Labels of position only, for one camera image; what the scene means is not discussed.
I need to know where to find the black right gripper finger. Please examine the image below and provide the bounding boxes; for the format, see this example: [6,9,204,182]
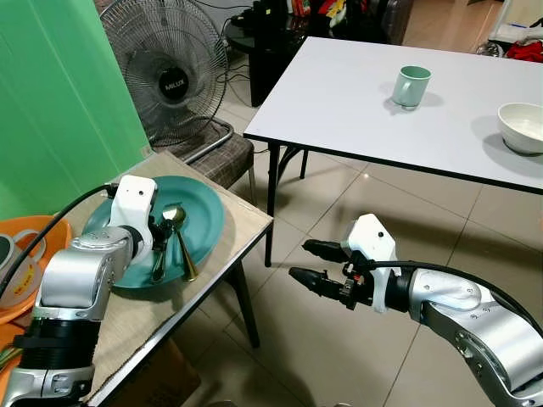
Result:
[288,267,345,301]
[302,239,350,262]

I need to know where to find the golden metal spoon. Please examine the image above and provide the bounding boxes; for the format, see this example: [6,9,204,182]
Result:
[161,203,201,283]

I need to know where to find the teal round plate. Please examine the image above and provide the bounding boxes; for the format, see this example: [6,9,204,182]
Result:
[81,175,227,290]

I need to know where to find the beige table cloth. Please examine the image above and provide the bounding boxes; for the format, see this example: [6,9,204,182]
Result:
[47,150,275,401]

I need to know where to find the small black-framed table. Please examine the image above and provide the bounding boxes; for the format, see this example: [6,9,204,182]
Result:
[83,219,275,407]

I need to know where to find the brown cushioned chair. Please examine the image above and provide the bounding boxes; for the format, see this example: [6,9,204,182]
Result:
[160,125,257,204]

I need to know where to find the orange plastic basin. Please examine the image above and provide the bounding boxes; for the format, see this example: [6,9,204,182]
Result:
[0,215,75,376]

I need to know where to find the brown cardboard box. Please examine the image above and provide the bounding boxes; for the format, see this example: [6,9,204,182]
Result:
[104,337,203,407]

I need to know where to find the white folding table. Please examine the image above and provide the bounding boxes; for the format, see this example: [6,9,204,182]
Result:
[243,36,543,269]

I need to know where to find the white printed container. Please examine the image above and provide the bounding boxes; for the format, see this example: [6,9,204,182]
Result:
[0,232,39,302]

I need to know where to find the grey electric fan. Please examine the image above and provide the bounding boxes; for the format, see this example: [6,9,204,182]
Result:
[99,0,236,164]

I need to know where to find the green backdrop board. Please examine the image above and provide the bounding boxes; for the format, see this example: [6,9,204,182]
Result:
[0,0,152,223]

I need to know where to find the white ceramic bowl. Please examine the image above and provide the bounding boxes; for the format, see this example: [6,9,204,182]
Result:
[496,102,543,156]

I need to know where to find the light green mug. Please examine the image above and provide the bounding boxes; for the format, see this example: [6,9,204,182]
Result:
[391,65,433,111]

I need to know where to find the black round side table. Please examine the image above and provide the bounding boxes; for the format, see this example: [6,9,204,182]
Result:
[223,0,393,109]

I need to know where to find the red cloth item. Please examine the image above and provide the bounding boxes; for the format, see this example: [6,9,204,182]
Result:
[506,39,543,64]

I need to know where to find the white paper box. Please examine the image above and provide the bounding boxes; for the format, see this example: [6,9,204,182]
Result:
[499,0,543,45]

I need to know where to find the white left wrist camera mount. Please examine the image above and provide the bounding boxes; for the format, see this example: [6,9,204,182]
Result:
[109,175,160,260]

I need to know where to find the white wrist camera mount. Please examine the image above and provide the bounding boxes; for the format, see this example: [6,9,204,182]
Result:
[109,175,160,260]
[345,214,399,291]

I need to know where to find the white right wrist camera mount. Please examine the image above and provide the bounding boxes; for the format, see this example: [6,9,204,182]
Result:
[345,214,399,291]

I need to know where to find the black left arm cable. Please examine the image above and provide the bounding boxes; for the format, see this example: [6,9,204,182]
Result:
[0,183,118,299]

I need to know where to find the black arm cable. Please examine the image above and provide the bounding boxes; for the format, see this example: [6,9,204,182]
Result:
[0,183,118,299]
[363,261,543,338]

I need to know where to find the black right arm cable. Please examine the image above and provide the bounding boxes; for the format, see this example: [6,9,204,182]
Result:
[363,261,543,338]

